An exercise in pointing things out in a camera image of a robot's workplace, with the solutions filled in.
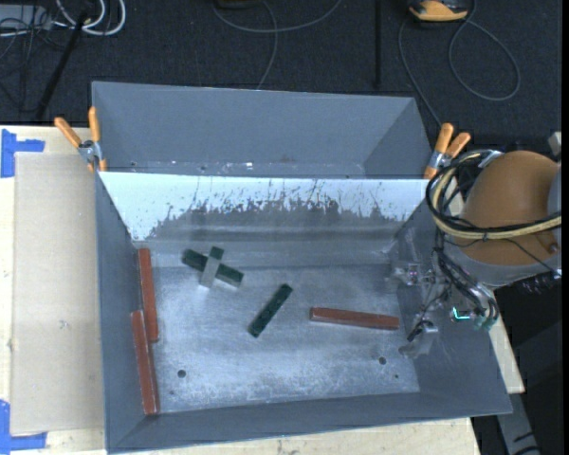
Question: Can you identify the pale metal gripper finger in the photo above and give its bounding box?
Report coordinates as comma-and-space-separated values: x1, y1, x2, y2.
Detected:
397, 320, 441, 360
385, 263, 431, 292

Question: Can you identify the red-brown flat block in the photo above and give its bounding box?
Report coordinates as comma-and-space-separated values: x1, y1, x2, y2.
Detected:
308, 305, 402, 332
129, 309, 162, 416
137, 247, 160, 343

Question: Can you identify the pale flat board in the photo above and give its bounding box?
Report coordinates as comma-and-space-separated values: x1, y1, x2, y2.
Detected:
9, 152, 107, 437

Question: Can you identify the grey metal bin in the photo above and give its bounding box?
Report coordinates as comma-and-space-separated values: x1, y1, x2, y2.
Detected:
90, 81, 514, 454

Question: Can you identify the dark green flat block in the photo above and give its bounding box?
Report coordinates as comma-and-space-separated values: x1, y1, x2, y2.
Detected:
247, 282, 295, 339
198, 245, 226, 289
180, 247, 246, 290

